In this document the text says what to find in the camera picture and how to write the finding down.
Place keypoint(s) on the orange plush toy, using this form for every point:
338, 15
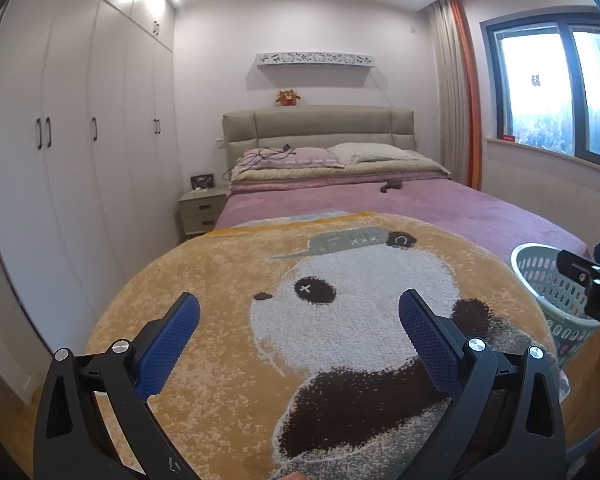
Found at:
287, 98

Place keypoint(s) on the dark object on bed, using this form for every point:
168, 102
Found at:
395, 185

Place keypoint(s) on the white wardrobe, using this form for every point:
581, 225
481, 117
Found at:
89, 169

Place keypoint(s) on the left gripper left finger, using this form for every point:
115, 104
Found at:
71, 440

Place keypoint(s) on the panda pattern round blanket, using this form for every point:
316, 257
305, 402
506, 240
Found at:
300, 362

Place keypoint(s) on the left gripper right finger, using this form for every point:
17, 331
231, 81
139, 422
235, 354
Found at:
504, 419

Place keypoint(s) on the grey bedside table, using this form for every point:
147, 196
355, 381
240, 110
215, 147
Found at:
200, 210

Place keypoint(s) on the beige and orange curtain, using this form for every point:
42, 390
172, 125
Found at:
459, 97

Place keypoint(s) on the cream pillow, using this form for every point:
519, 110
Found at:
356, 153

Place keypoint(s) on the pink pillow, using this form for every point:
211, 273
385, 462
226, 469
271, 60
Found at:
293, 158

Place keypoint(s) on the purple bed cover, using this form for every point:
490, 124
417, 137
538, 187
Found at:
491, 223

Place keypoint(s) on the beige upholstered headboard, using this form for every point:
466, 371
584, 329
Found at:
316, 126

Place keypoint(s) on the black item on nightstand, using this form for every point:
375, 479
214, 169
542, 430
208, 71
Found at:
202, 182

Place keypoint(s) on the white wall shelf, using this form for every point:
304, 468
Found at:
285, 58

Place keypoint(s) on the dark framed window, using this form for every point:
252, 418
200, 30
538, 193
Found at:
545, 72

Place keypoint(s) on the light green laundry basket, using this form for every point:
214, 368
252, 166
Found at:
561, 299

